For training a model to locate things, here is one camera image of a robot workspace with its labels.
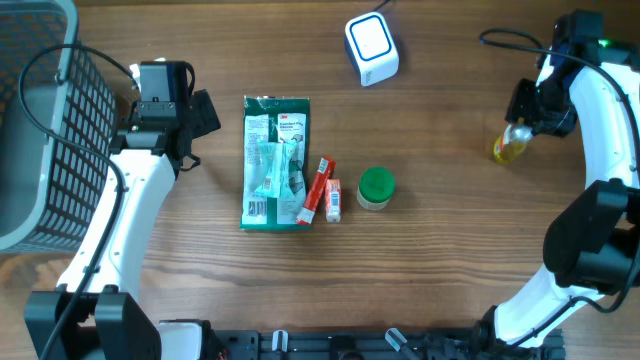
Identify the yellow dish soap bottle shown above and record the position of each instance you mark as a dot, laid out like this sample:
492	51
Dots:
511	143

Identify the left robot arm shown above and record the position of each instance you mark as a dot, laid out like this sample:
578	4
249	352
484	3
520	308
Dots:
93	312

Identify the clear teal small packet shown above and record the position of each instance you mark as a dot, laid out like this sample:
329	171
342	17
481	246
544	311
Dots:
275	159

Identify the small orange white box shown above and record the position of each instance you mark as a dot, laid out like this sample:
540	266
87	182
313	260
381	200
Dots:
333	200

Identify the grey plastic mesh basket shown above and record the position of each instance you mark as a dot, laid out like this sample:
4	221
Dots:
57	116

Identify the red stick sachet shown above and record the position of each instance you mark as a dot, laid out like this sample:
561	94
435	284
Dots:
324	172

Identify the green lid jar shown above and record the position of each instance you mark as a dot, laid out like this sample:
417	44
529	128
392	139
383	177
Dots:
376	187

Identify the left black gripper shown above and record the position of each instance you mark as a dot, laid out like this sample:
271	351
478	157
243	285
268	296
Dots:
202	113

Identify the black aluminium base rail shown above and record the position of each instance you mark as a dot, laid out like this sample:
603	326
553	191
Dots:
350	345

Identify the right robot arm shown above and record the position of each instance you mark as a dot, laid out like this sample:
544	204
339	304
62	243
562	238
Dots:
586	83

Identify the white barcode scanner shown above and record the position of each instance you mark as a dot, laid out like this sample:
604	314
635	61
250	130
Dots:
371	48

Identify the green white wipes packet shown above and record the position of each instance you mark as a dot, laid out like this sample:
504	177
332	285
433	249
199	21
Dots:
275	139

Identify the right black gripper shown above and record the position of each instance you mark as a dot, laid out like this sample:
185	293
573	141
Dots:
517	106

